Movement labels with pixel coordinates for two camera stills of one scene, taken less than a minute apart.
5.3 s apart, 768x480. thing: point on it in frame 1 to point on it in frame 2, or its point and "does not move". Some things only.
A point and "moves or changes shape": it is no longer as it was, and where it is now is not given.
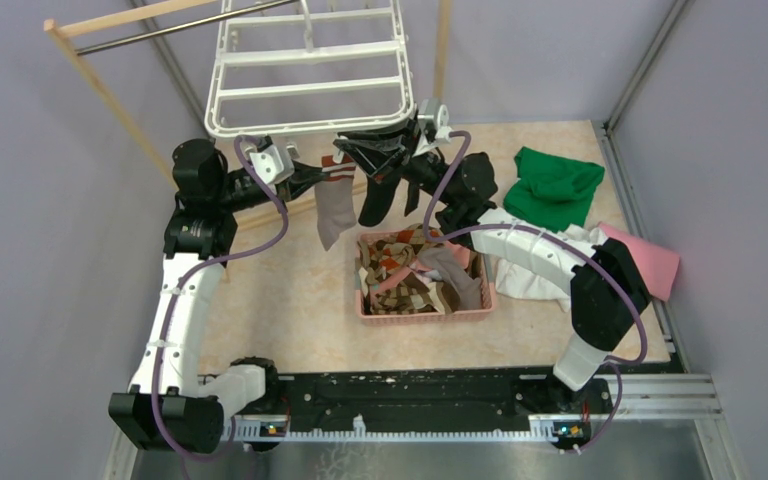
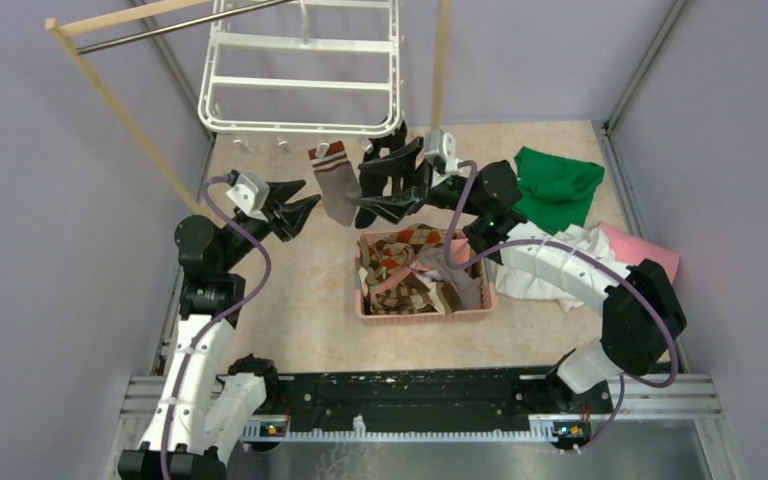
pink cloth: [657, 267] does not move
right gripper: [372, 160] to [395, 207]
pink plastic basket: [369, 319] does not move
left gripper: [304, 175] to [292, 215]
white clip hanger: [311, 65] moves or changes shape
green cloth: [551, 192] does not move
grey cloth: [467, 290] does not move
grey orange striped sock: [335, 199] moves or changes shape
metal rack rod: [186, 26] does not move
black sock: [379, 196] moves or changes shape
